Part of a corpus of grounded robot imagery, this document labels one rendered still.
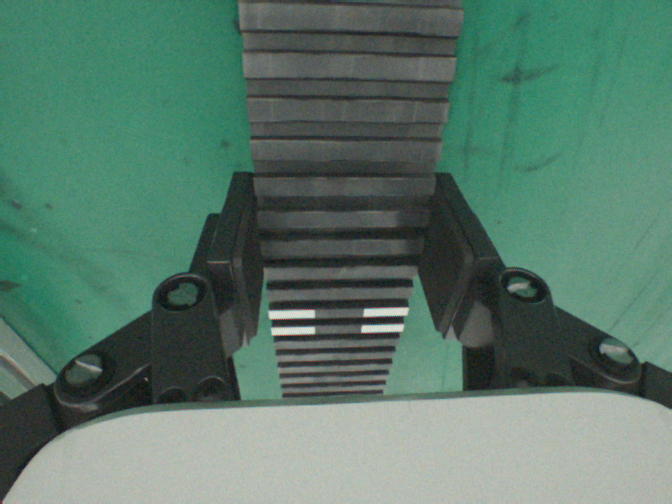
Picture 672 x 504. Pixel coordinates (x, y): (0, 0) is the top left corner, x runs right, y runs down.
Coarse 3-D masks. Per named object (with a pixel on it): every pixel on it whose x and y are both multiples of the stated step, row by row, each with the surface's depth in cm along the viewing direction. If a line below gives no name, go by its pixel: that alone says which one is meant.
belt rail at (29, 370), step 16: (0, 320) 17; (0, 336) 17; (16, 336) 18; (0, 352) 18; (16, 352) 18; (32, 352) 20; (0, 368) 17; (16, 368) 19; (32, 368) 19; (48, 368) 21; (0, 384) 17; (16, 384) 18; (32, 384) 20; (48, 384) 21
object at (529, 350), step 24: (504, 288) 8; (528, 288) 8; (504, 312) 7; (528, 312) 7; (552, 312) 7; (504, 336) 7; (528, 336) 7; (552, 336) 7; (480, 360) 9; (504, 360) 6; (528, 360) 6; (552, 360) 6; (480, 384) 8; (504, 384) 6; (528, 384) 6; (552, 384) 6
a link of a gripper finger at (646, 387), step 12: (576, 372) 7; (648, 372) 7; (660, 372) 7; (576, 384) 7; (588, 384) 7; (636, 384) 7; (648, 384) 7; (660, 384) 7; (648, 396) 7; (660, 396) 7
